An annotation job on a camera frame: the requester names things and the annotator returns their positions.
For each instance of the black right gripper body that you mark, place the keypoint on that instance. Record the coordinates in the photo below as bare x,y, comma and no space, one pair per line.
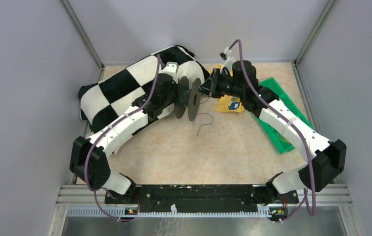
222,84

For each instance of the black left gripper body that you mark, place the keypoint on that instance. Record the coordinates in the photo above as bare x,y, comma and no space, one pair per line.
173,96

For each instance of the grey plastic cable spool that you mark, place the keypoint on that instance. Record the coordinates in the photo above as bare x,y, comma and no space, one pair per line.
187,98

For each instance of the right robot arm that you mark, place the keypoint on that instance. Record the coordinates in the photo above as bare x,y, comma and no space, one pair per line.
325,159

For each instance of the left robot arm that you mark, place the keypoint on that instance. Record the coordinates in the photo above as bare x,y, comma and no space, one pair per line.
89,156

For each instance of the yellow cartoon print cloth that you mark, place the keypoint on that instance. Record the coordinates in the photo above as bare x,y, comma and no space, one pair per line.
227,103

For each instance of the black white checkered pillow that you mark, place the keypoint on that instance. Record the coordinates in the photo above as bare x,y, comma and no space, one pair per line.
103,102

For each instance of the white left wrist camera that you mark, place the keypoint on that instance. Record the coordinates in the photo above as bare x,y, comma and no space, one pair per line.
171,68

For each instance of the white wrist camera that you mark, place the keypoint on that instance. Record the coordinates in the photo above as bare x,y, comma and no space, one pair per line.
171,68
228,60

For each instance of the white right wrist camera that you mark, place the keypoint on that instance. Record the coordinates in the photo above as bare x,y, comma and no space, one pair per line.
228,60

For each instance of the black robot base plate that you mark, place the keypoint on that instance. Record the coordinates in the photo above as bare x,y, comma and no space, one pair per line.
211,198

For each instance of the aluminium front rail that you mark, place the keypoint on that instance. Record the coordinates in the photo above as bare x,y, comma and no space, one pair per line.
79,201

